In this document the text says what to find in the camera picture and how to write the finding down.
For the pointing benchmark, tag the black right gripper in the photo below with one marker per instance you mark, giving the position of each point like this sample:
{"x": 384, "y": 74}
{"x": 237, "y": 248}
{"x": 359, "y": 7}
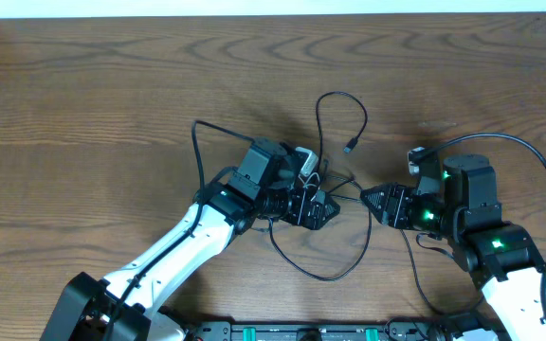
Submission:
{"x": 394, "y": 203}

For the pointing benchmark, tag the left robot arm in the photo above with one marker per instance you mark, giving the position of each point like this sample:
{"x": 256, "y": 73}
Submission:
{"x": 273, "y": 182}

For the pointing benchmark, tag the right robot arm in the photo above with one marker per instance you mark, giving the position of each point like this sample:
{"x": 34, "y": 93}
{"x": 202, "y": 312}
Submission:
{"x": 456, "y": 200}

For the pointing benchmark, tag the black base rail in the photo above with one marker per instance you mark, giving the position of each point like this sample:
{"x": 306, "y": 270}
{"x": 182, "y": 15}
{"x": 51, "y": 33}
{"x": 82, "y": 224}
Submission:
{"x": 458, "y": 327}

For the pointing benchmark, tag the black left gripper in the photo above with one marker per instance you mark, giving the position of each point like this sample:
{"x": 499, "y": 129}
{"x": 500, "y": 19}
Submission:
{"x": 307, "y": 211}

